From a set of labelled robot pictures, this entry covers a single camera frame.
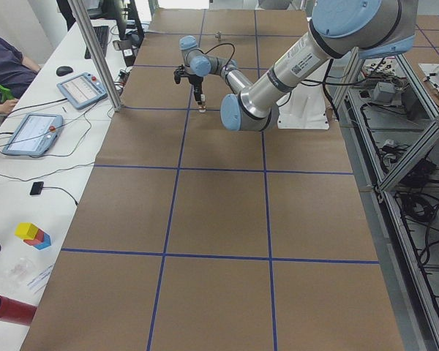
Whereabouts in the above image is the yellow toy block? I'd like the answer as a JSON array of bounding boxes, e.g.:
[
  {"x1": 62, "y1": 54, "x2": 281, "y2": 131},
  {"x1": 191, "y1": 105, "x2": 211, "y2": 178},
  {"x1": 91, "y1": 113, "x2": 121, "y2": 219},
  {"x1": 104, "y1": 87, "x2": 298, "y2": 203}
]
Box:
[{"x1": 15, "y1": 222, "x2": 39, "y2": 241}]

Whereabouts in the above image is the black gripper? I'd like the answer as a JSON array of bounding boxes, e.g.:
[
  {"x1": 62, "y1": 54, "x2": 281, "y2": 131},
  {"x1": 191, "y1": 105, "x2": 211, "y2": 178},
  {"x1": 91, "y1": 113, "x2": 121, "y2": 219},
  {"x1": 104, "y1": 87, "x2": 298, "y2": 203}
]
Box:
[{"x1": 191, "y1": 75, "x2": 203, "y2": 103}]

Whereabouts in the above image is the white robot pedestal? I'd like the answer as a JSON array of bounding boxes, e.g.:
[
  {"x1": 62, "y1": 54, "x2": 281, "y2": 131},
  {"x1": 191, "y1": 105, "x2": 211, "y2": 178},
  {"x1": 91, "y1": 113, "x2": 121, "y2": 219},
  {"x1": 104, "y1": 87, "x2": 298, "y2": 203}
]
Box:
[{"x1": 277, "y1": 85, "x2": 329, "y2": 130}]

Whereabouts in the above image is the person in dark shirt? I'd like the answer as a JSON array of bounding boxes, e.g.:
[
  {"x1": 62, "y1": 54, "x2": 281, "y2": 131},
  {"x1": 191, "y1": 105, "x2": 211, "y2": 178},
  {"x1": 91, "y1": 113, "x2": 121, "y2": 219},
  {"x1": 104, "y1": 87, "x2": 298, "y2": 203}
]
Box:
[{"x1": 0, "y1": 37, "x2": 41, "y2": 115}]

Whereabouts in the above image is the teach pendant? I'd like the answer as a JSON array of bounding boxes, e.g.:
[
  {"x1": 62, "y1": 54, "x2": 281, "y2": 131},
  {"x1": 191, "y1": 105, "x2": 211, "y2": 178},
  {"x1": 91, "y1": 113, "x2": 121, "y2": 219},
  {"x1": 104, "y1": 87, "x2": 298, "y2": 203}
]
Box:
[
  {"x1": 2, "y1": 113, "x2": 64, "y2": 156},
  {"x1": 56, "y1": 72, "x2": 108, "y2": 110}
]

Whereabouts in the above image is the black computer mouse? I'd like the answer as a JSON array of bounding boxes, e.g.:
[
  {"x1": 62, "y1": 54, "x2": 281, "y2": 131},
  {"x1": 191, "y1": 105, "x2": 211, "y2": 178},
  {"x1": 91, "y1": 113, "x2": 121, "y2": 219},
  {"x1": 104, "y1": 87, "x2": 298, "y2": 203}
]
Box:
[{"x1": 56, "y1": 66, "x2": 74, "y2": 77}]

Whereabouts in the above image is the far teach pendant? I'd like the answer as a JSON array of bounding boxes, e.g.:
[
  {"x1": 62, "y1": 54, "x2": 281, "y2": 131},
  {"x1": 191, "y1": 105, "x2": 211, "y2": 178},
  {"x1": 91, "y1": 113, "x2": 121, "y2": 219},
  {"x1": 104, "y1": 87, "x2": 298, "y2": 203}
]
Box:
[{"x1": 56, "y1": 72, "x2": 108, "y2": 110}]

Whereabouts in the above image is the aluminium frame post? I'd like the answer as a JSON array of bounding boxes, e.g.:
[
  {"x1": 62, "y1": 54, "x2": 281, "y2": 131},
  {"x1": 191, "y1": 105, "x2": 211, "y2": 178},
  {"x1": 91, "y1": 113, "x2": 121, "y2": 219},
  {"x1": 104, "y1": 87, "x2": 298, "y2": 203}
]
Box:
[{"x1": 68, "y1": 0, "x2": 122, "y2": 112}]

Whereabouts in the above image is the small black puck device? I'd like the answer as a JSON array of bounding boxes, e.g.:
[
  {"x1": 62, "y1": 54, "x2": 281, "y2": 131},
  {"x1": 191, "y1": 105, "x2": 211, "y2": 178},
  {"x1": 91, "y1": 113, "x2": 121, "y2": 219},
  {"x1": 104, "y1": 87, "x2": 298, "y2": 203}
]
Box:
[{"x1": 29, "y1": 181, "x2": 44, "y2": 196}]

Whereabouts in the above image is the blue toy block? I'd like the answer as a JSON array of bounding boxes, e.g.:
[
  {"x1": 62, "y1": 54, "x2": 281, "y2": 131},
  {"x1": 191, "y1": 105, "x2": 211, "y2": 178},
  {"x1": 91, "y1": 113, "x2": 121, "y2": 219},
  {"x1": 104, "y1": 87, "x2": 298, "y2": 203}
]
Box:
[{"x1": 32, "y1": 232, "x2": 51, "y2": 250}]

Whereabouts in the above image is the red toy block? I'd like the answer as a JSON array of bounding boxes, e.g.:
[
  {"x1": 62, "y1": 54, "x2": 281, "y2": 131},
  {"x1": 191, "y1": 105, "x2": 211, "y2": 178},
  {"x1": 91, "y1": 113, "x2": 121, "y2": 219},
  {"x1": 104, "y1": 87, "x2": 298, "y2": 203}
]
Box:
[{"x1": 23, "y1": 229, "x2": 45, "y2": 246}]

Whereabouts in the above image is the near teach pendant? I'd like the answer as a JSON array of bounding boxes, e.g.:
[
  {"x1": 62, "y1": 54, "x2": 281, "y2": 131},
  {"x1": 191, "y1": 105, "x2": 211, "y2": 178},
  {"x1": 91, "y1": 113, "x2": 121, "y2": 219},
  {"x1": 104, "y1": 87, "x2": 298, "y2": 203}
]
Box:
[{"x1": 2, "y1": 113, "x2": 64, "y2": 156}]

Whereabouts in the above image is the aluminium side frame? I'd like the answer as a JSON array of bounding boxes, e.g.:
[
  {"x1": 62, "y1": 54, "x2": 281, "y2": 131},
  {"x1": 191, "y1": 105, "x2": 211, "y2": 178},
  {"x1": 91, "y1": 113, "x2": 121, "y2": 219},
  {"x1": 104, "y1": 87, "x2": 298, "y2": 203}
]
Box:
[{"x1": 334, "y1": 47, "x2": 439, "y2": 350}]

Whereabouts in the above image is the black keyboard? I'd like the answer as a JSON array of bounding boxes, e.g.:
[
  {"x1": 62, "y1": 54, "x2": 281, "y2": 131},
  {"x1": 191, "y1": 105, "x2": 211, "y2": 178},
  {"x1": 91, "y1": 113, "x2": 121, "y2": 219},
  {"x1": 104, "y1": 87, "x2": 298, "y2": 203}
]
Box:
[{"x1": 93, "y1": 26, "x2": 110, "y2": 57}]

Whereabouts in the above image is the red cylinder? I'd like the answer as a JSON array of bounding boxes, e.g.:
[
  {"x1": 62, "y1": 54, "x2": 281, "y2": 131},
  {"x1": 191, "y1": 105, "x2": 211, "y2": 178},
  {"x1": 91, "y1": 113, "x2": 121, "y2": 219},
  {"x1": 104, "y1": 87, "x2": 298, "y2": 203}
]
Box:
[{"x1": 0, "y1": 295, "x2": 37, "y2": 326}]

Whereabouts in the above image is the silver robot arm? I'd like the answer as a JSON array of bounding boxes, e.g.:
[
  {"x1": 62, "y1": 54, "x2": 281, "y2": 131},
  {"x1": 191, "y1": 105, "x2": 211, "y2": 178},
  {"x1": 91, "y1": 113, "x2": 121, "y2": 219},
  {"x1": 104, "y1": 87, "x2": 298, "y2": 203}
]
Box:
[{"x1": 173, "y1": 1, "x2": 419, "y2": 132}]

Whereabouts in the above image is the white PPR pipe fitting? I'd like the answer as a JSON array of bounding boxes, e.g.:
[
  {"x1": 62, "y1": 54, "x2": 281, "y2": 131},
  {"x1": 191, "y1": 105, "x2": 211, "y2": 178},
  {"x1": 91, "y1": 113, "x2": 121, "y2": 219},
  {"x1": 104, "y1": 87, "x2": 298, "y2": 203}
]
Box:
[{"x1": 197, "y1": 94, "x2": 206, "y2": 113}]

